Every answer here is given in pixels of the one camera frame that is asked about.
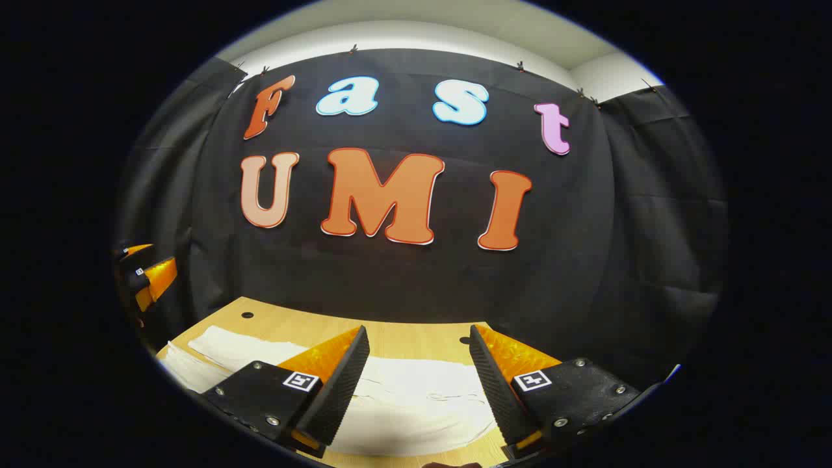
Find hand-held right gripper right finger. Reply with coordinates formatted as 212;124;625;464
468;324;643;461

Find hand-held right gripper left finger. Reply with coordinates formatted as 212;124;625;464
200;325;371;460

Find black backdrop cloth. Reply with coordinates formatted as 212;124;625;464
112;47;729;391

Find white jeans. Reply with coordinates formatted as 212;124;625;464
158;325;498;457

